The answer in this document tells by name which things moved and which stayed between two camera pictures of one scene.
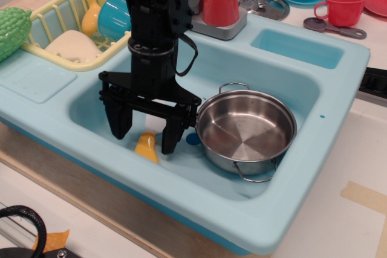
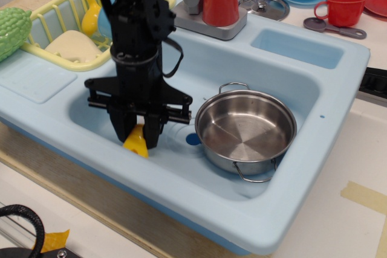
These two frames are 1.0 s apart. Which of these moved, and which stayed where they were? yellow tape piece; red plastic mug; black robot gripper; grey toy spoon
Moved: black robot gripper
Stayed: yellow tape piece; red plastic mug; grey toy spoon
